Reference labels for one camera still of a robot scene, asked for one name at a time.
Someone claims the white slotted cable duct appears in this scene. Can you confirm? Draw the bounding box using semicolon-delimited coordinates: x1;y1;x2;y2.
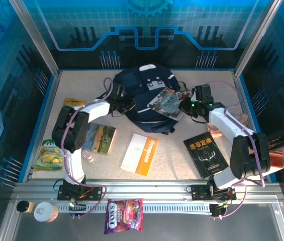
56;202;213;213

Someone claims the aluminium mounting rail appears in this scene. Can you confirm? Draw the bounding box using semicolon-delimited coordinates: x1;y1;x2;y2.
12;178;282;201

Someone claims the black book with antlers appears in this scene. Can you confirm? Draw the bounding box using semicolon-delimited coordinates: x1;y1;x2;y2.
183;135;229;179

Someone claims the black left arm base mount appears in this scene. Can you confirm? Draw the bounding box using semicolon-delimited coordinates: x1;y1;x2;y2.
57;184;104;201

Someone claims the black capped small bottle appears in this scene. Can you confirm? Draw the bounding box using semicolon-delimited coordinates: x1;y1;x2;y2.
16;200;36;213

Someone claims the orange white knife block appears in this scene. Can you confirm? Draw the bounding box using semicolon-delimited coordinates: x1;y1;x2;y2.
267;149;284;174

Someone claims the yellow orange snack bag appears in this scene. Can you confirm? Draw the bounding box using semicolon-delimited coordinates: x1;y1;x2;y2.
62;98;86;113

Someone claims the aluminium frame post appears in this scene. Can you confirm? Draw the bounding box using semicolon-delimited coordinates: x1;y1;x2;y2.
233;0;283;77
9;0;61;77

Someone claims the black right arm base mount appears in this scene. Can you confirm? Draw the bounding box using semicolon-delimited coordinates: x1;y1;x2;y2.
191;184;237;201

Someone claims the illustrated green blue children's book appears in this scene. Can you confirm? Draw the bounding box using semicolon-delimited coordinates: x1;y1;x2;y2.
146;87;194;123

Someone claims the orange white notebook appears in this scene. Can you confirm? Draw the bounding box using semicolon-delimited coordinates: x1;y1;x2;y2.
120;133;159;177

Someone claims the green yellow snack bag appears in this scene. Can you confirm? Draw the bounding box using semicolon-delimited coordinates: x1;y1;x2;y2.
34;139;64;171

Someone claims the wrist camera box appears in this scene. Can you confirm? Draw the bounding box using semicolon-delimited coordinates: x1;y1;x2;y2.
111;84;125;99
194;84;212;103

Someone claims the landscape painting cover book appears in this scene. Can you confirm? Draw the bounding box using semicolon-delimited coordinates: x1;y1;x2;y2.
81;123;117;155

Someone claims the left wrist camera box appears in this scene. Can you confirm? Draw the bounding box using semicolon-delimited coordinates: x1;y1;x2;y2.
111;84;125;99

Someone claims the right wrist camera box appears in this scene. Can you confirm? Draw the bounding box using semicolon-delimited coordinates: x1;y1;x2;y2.
194;84;212;103

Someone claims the white pull-tab can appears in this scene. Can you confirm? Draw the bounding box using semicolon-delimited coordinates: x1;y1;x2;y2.
33;201;59;223

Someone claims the purple Fox's candy bag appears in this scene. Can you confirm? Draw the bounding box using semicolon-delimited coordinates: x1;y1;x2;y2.
104;198;144;234

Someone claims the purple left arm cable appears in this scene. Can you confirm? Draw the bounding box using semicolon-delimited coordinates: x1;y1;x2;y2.
63;77;114;219

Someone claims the navy blue backpack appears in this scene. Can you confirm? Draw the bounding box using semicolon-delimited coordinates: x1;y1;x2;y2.
113;63;194;136

